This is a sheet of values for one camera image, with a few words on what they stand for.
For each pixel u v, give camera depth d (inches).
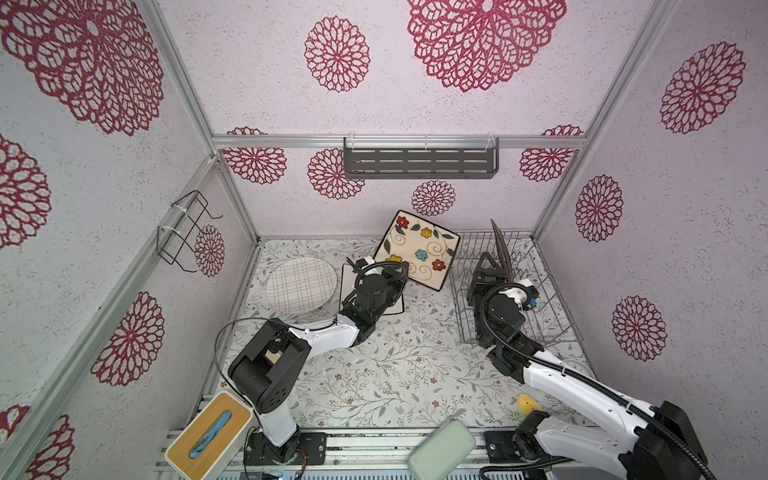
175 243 30.5
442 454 28.2
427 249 34.4
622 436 16.7
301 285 41.8
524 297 25.1
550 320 38.3
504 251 36.4
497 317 21.2
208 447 27.8
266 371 18.2
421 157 37.3
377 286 26.1
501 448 28.3
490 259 27.0
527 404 31.2
